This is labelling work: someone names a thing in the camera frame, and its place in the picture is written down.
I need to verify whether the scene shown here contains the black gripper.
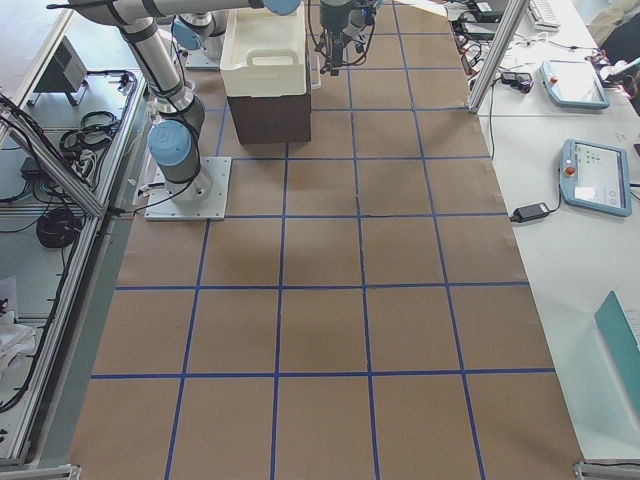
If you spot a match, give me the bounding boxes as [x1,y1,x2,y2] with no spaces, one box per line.
[320,2,352,48]

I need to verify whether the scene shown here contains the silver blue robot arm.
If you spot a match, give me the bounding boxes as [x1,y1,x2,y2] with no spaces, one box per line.
[48,0,300,191]

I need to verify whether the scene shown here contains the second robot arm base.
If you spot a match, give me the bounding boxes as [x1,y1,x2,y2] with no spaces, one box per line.
[172,11,227,71]

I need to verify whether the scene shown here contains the white plastic storage bin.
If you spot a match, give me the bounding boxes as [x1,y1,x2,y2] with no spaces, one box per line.
[220,5,307,98]

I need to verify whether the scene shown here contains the dark brown wooden cabinet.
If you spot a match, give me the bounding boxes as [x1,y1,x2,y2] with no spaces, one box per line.
[227,92,311,144]

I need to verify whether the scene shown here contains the upper blue teach pendant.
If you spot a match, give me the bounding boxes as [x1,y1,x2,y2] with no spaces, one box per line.
[539,60,610,109]

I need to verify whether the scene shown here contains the blue teach pendant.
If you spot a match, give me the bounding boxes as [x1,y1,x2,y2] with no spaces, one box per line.
[558,139,632,217]
[539,60,610,109]

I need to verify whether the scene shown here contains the grey ventilated box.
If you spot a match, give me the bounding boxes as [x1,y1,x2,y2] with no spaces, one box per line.
[34,36,88,106]

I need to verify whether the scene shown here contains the black laptop power brick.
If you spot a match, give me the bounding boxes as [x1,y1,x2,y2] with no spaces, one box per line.
[510,202,551,223]

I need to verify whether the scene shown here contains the lower blue teach pendant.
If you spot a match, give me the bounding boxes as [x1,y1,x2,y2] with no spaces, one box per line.
[558,139,632,217]

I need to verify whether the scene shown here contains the teal folder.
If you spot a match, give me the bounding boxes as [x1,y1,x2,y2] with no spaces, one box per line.
[594,291,639,414]

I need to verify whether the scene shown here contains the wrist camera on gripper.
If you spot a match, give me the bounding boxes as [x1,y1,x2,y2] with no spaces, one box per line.
[355,0,384,26]

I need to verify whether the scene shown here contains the aluminium frame post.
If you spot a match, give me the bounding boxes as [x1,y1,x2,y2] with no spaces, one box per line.
[467,0,528,114]

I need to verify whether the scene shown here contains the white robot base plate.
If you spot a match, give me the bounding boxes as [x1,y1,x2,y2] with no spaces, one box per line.
[143,157,232,221]

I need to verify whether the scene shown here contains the black cable coil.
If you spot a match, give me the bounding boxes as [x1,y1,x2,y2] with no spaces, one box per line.
[35,207,81,251]

